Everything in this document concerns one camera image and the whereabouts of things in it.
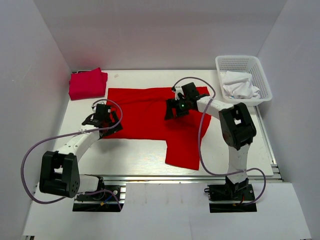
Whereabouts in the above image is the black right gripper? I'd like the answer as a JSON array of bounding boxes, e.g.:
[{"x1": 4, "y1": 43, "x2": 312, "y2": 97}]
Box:
[{"x1": 164, "y1": 96, "x2": 191, "y2": 120}]

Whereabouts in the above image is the red t-shirt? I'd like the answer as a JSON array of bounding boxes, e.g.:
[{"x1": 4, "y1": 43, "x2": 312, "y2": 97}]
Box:
[{"x1": 107, "y1": 87, "x2": 211, "y2": 170}]

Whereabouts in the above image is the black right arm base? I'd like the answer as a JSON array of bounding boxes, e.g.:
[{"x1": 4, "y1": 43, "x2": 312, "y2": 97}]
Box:
[{"x1": 203, "y1": 184, "x2": 257, "y2": 213}]

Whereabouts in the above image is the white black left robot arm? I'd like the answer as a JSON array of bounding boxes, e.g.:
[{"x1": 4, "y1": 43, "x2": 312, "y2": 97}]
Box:
[{"x1": 39, "y1": 103, "x2": 123, "y2": 200}]

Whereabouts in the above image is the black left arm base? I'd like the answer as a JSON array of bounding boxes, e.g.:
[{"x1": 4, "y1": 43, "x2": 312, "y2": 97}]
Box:
[{"x1": 72, "y1": 184, "x2": 126, "y2": 213}]

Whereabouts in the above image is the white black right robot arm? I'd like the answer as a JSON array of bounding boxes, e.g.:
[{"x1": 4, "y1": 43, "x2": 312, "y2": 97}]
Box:
[{"x1": 164, "y1": 82, "x2": 257, "y2": 200}]

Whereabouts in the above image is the folded crimson t-shirt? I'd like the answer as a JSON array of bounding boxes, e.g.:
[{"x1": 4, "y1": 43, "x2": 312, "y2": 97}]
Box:
[{"x1": 68, "y1": 67, "x2": 108, "y2": 101}]

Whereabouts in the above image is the white t-shirt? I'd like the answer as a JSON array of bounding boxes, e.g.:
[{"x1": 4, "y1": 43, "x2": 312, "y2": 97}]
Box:
[{"x1": 222, "y1": 71, "x2": 261, "y2": 99}]

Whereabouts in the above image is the white plastic basket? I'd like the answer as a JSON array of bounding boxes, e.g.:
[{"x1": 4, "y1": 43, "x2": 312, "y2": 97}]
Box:
[{"x1": 215, "y1": 55, "x2": 273, "y2": 107}]

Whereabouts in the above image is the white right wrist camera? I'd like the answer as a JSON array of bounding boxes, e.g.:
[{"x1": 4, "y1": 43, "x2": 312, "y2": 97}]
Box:
[{"x1": 171, "y1": 86, "x2": 184, "y2": 101}]

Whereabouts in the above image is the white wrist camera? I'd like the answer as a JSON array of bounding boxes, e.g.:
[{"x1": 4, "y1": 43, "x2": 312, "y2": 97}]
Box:
[
  {"x1": 171, "y1": 86, "x2": 184, "y2": 101},
  {"x1": 91, "y1": 103, "x2": 97, "y2": 112}
]

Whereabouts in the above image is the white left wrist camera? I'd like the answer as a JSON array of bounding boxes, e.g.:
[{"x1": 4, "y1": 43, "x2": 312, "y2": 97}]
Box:
[{"x1": 91, "y1": 103, "x2": 97, "y2": 112}]

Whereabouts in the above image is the aluminium rail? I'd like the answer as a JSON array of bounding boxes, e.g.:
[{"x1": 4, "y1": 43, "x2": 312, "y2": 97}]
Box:
[{"x1": 44, "y1": 174, "x2": 283, "y2": 183}]

